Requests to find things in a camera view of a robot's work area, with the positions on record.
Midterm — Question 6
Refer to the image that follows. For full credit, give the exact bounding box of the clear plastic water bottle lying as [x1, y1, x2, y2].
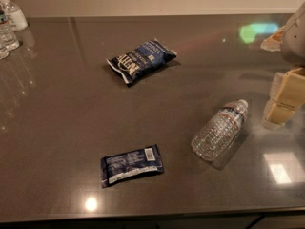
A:
[191, 99, 248, 162]

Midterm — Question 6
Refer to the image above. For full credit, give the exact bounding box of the upright clear water bottle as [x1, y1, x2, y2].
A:
[0, 8, 20, 51]

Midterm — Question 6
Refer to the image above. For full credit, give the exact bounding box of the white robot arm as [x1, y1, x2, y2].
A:
[261, 2, 305, 130]

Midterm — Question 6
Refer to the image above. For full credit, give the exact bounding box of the blue chip bag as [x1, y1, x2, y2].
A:
[107, 39, 177, 85]

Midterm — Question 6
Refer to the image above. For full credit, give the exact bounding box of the clear bottle at left edge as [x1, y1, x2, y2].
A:
[0, 38, 9, 59]

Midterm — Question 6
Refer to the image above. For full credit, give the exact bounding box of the white hand sanitizer pump bottle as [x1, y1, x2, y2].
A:
[0, 0, 28, 31]

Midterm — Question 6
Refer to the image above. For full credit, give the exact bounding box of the blue rxbar blueberry wrapper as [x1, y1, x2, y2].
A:
[101, 144, 164, 188]

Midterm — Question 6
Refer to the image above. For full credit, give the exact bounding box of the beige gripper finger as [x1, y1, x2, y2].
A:
[270, 67, 305, 111]
[262, 99, 295, 127]

